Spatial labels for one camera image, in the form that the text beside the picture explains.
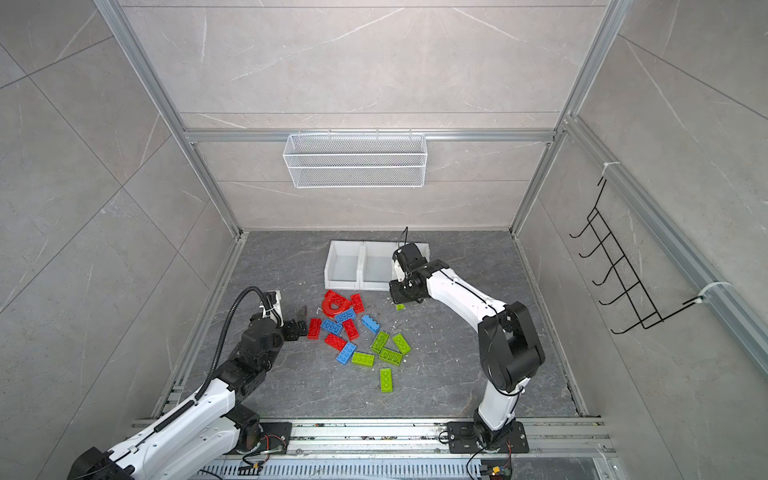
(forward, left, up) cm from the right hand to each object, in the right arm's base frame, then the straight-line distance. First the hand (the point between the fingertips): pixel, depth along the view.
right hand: (398, 292), depth 91 cm
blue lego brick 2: (-7, +22, -8) cm, 24 cm away
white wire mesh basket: (+40, +14, +21) cm, 47 cm away
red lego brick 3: (-13, +19, -7) cm, 24 cm away
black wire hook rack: (-19, -53, +20) cm, 60 cm away
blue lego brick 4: (-16, +16, -7) cm, 24 cm away
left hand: (-6, +31, +6) cm, 32 cm away
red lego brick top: (+1, +14, -8) cm, 16 cm away
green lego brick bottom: (-23, +4, -10) cm, 26 cm away
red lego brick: (-7, +27, -8) cm, 29 cm away
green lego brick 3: (-18, +11, -8) cm, 22 cm away
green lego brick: (-13, +6, -7) cm, 16 cm away
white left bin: (+17, +20, -8) cm, 27 cm away
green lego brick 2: (-12, -1, -9) cm, 16 cm away
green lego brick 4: (-17, +3, -8) cm, 19 cm away
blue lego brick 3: (-8, +8, -7) cm, 13 cm away
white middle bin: (+15, +7, -8) cm, 19 cm away
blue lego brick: (-4, +17, -7) cm, 19 cm away
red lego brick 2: (-8, +15, -7) cm, 19 cm away
